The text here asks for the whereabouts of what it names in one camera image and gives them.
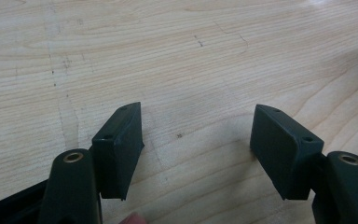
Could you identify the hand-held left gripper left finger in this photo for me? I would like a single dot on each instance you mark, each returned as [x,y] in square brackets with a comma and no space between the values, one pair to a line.
[118,155]

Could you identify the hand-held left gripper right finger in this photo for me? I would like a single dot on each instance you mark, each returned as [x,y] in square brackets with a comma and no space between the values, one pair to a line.
[279,155]

